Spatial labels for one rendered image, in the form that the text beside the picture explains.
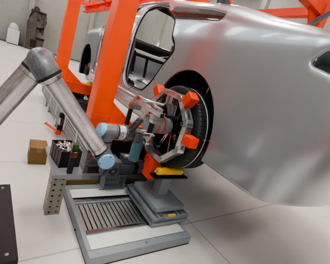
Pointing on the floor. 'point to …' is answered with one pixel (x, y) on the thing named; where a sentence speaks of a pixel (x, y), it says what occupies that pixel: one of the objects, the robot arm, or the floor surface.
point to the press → (35, 23)
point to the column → (54, 195)
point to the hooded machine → (13, 34)
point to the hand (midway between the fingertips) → (151, 133)
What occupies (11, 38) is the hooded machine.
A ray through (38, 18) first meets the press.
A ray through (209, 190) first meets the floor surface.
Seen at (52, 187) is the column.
